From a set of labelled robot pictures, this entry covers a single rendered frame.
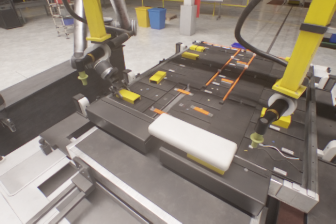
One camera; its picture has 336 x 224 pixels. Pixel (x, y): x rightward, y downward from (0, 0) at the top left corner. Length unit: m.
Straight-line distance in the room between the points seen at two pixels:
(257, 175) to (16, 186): 1.14
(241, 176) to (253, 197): 0.08
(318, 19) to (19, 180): 1.40
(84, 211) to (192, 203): 0.55
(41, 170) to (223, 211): 0.95
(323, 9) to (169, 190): 0.77
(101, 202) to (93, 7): 0.91
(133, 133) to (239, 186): 0.49
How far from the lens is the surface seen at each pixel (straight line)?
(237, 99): 1.31
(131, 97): 1.22
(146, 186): 0.83
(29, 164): 1.32
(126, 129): 0.90
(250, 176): 0.78
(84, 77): 0.84
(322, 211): 1.13
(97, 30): 0.88
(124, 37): 1.09
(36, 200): 1.16
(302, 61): 0.65
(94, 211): 1.08
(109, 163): 0.93
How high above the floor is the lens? 1.71
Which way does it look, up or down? 35 degrees down
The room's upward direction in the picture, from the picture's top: straight up
